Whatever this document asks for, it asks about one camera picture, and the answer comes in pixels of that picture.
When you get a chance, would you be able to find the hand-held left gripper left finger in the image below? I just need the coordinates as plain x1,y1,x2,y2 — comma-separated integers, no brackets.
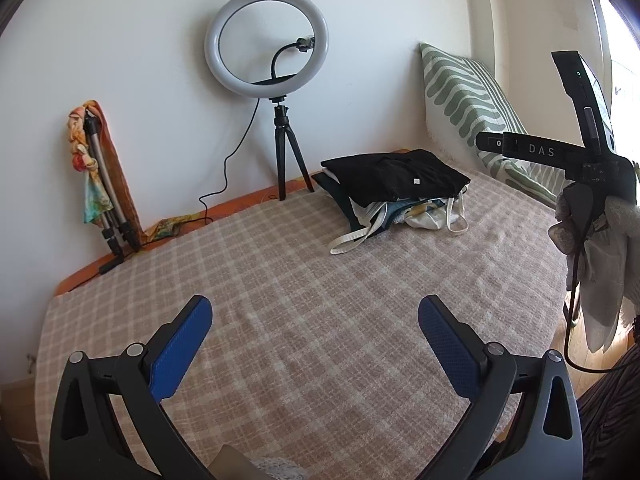
49,295,216,480

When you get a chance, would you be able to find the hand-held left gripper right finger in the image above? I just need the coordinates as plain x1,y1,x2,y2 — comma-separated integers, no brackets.
418,294,585,480

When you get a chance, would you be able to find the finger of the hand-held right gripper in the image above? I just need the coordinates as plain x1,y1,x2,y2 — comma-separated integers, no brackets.
475,131,581,168
551,50,618,158

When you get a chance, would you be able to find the black mesh garment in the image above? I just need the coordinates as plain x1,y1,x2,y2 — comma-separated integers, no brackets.
320,149,472,208

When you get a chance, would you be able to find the bright window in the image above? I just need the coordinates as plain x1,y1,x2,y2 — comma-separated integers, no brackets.
582,0,640,161

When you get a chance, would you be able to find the green striped pillow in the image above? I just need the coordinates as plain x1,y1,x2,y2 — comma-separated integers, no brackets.
419,42,568,208

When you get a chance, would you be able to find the grey hanging cloth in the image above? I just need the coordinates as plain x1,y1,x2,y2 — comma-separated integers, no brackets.
546,182,638,356

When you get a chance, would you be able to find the cream tote bag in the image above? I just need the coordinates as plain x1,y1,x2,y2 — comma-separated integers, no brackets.
329,187,471,256

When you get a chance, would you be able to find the teal printed cloth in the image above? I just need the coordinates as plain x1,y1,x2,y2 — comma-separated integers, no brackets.
372,197,451,223

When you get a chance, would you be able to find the beige plaid blanket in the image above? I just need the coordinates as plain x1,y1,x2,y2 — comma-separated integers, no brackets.
34,167,571,480

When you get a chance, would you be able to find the white knitted cloth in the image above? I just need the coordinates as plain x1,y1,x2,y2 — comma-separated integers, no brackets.
255,455,306,480

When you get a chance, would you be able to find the dark striped clothing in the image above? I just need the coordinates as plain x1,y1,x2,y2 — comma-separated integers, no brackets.
575,345,640,461

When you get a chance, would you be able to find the folded silver tripod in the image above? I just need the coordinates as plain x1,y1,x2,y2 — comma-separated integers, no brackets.
82,110,143,275

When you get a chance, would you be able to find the dark green cloth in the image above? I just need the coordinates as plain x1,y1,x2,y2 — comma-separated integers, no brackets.
312,172,368,231

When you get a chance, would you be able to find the colourful floral scarf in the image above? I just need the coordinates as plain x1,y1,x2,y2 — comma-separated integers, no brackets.
66,100,213,243

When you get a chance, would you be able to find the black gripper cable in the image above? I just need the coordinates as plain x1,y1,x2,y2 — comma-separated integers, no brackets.
562,225,640,373

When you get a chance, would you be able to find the black ring light cable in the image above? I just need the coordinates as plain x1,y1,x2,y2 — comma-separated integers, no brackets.
199,97,261,223

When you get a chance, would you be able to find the black ring light tripod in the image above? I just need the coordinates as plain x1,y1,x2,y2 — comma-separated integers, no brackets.
272,96,317,202

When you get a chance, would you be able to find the white ring light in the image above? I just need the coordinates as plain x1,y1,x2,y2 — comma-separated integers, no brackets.
204,0,331,98

